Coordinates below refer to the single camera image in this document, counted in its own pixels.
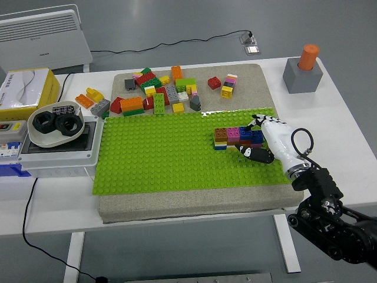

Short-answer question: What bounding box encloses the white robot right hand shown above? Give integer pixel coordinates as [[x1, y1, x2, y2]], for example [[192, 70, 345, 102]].
[[237, 114, 309, 174]]

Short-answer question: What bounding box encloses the magenta square toy brick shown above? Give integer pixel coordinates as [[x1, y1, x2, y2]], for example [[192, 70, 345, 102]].
[[226, 126, 241, 142]]

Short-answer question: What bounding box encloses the brown square toy brick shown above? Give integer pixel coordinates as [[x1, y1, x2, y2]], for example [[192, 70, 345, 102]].
[[214, 127, 229, 142]]

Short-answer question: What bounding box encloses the dark grey sloped brick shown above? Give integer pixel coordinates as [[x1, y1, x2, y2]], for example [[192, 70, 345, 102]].
[[189, 96, 203, 112]]

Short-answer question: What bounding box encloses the lime long toy brick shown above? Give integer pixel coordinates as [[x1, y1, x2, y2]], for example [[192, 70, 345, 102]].
[[175, 78, 197, 89]]

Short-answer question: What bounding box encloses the light grey long toy brick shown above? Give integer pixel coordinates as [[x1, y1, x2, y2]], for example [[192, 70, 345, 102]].
[[164, 84, 180, 104]]

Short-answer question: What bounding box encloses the green studded baseplate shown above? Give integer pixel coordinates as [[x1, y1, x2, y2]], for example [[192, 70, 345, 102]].
[[91, 107, 296, 196]]

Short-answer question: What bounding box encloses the lime flat long brick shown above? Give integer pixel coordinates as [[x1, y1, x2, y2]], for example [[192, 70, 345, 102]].
[[153, 93, 167, 115]]

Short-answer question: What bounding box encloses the dark green long brick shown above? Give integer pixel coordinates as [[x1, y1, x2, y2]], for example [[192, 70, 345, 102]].
[[140, 78, 162, 93]]

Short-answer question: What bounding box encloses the red long toy brick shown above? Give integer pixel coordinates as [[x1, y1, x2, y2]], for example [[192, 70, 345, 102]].
[[134, 71, 157, 87]]

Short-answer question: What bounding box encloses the orange long toy brick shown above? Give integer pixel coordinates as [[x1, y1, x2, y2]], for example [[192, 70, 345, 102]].
[[120, 96, 144, 113]]

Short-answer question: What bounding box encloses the red sloped toy brick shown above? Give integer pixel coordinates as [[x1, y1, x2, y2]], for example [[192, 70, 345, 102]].
[[110, 96, 124, 114]]

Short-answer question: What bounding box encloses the yellow curved toy brick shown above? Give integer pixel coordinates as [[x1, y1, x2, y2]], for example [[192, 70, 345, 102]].
[[85, 87, 105, 103]]

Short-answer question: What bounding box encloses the grey block holder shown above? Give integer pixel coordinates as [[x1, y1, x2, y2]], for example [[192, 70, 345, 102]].
[[282, 56, 324, 94]]

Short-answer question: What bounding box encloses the orange cylinder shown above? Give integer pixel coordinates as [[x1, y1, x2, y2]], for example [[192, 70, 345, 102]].
[[297, 44, 320, 71]]

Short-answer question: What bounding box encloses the metal floor plate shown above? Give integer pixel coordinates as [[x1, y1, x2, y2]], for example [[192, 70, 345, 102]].
[[244, 44, 262, 56]]

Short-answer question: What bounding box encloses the white table leg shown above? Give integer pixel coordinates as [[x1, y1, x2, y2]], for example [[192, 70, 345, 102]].
[[273, 214, 302, 274], [63, 232, 86, 283]]

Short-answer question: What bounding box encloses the grey-brown mat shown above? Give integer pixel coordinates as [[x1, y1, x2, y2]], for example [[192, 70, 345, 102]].
[[97, 63, 305, 225]]

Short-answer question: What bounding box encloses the metal floor socket with plug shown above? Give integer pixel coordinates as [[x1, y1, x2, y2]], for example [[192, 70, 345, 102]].
[[239, 31, 259, 45]]

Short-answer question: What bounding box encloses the small dark electronic component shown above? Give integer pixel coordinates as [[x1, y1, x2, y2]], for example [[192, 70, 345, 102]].
[[52, 104, 74, 116]]

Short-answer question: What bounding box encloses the large black hex nut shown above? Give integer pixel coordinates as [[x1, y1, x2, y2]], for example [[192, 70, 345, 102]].
[[54, 114, 82, 137], [32, 111, 57, 135]]

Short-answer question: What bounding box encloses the grey electrical junction box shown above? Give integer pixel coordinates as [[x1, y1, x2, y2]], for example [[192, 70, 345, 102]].
[[17, 115, 104, 179]]

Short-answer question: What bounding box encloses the white plastic bowl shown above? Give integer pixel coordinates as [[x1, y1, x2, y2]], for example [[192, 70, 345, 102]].
[[27, 100, 86, 149]]

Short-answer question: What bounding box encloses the white panel heater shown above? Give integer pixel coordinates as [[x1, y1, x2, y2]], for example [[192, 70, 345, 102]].
[[0, 4, 94, 73]]

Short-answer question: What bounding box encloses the grey push-button box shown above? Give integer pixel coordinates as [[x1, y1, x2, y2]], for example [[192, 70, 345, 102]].
[[0, 120, 28, 144]]

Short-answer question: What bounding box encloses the yellow tissue box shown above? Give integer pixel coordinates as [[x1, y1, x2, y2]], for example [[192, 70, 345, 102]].
[[0, 68, 61, 121]]

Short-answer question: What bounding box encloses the blue plastic bin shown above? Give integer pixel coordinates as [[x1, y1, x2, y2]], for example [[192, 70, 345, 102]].
[[0, 163, 32, 179]]

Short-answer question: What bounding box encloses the white blue circuit breaker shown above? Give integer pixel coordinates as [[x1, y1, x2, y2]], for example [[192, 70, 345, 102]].
[[0, 141, 24, 159]]

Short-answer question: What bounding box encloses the black floor cable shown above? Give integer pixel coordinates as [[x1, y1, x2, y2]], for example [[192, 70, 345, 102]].
[[90, 29, 254, 55]]

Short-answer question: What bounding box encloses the thin black cable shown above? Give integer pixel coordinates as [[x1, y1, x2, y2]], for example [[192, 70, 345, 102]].
[[57, 72, 74, 103]]

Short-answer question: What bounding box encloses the black cord with plug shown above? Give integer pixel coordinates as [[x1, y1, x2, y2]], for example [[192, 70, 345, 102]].
[[22, 177, 108, 283]]

